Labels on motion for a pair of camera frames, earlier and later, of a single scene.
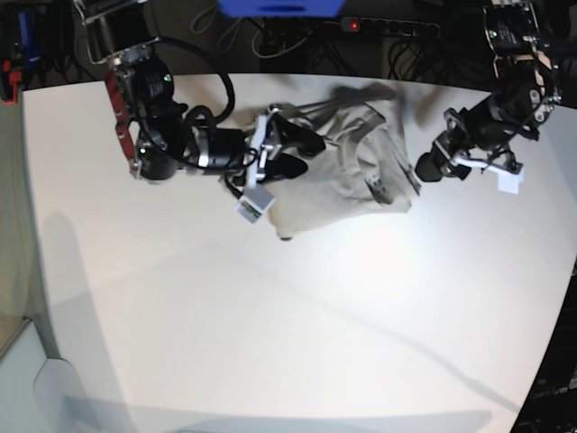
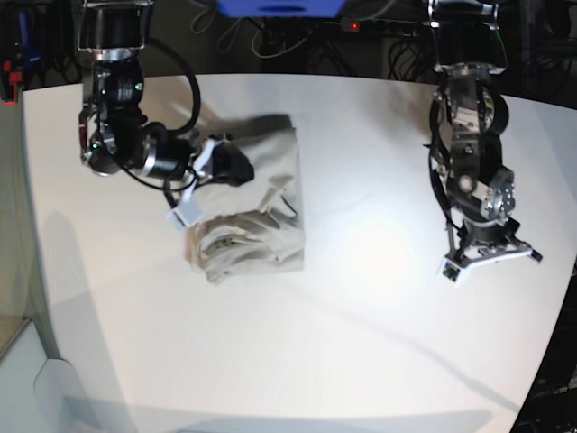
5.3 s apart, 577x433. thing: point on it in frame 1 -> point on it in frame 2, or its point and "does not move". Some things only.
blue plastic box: x=281 y=8 does not move
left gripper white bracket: x=308 y=143 -> x=230 y=165
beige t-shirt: x=364 y=171 -> x=256 y=226
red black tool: x=11 y=77 does not move
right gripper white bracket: x=434 y=165 -> x=526 y=253
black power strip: x=389 y=27 does not move
